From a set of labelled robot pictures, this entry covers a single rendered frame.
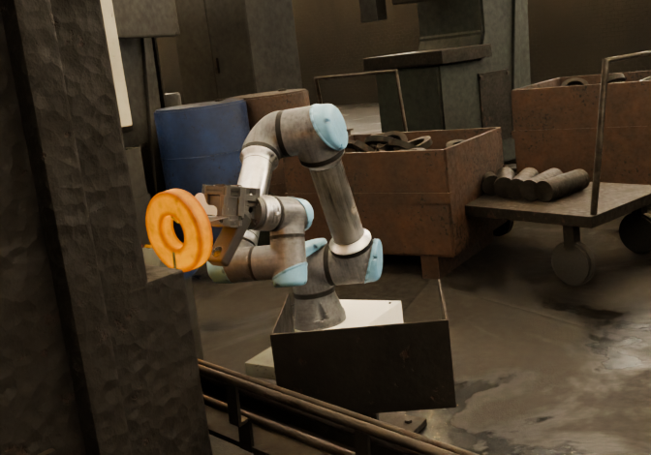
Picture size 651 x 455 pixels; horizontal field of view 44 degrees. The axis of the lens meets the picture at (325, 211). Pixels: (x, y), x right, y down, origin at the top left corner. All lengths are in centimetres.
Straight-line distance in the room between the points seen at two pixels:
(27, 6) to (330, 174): 122
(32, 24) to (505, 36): 619
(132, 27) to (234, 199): 357
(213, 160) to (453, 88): 230
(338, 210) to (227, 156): 291
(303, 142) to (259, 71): 445
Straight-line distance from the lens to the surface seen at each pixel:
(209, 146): 487
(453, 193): 374
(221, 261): 157
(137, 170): 428
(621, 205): 365
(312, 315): 220
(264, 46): 644
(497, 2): 688
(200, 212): 147
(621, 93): 494
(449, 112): 637
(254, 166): 189
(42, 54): 89
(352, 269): 213
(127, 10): 507
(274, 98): 520
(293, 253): 168
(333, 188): 200
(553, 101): 507
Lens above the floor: 112
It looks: 11 degrees down
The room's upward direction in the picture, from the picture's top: 7 degrees counter-clockwise
